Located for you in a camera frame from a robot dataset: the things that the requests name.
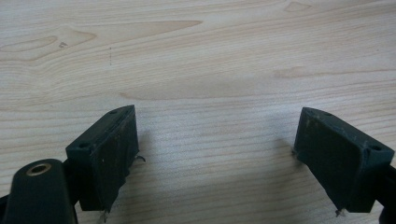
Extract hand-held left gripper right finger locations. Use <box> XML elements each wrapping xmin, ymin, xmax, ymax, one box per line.
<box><xmin>292</xmin><ymin>106</ymin><xmax>396</xmax><ymax>215</ymax></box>

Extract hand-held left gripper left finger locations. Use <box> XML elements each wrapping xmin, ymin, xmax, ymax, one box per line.
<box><xmin>65</xmin><ymin>105</ymin><xmax>140</xmax><ymax>213</ymax></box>

